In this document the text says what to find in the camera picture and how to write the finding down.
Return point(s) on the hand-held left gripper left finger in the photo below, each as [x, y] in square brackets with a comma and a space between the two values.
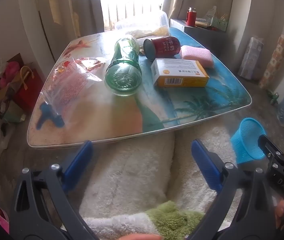
[78, 160]

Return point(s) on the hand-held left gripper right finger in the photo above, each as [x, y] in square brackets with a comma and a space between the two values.
[204, 162]

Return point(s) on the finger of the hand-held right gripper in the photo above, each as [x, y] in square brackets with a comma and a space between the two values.
[269, 146]

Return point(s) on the blue plastic mesh basket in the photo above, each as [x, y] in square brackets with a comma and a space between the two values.
[247, 140]

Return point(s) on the clear red-printed plastic bag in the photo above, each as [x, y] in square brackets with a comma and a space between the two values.
[69, 85]

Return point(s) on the white and orange medicine box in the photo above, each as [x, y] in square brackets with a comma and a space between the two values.
[178, 72]

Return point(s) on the red snack wrapper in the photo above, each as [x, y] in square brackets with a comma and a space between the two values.
[89, 62]

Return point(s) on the pink sponge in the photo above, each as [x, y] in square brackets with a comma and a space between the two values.
[198, 56]

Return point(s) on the red drink can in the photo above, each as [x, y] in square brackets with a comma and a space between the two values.
[163, 46]

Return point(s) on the person's right hand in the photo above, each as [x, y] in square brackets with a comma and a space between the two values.
[280, 211]

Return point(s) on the green drink can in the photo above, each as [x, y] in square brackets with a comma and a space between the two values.
[273, 97]

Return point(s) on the white fluffy blanket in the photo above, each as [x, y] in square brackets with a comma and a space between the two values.
[132, 175]

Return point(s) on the green fluffy cloth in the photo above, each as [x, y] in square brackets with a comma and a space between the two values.
[174, 217]

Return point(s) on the red gift bag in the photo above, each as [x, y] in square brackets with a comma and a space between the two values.
[29, 92]

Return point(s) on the patterned rolled mat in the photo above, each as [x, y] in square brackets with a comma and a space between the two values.
[277, 57]

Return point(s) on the toilet paper pack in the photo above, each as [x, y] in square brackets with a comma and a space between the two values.
[250, 57]

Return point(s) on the grey cabinet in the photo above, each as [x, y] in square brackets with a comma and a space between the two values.
[204, 38]

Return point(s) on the green plastic organiser basket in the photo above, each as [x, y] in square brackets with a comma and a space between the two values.
[219, 23]

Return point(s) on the red thermos flask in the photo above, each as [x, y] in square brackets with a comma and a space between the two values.
[191, 17]

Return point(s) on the clear plastic food container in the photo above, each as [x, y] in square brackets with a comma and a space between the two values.
[144, 23]

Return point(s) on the window grille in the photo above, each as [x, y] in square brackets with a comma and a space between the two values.
[132, 15]

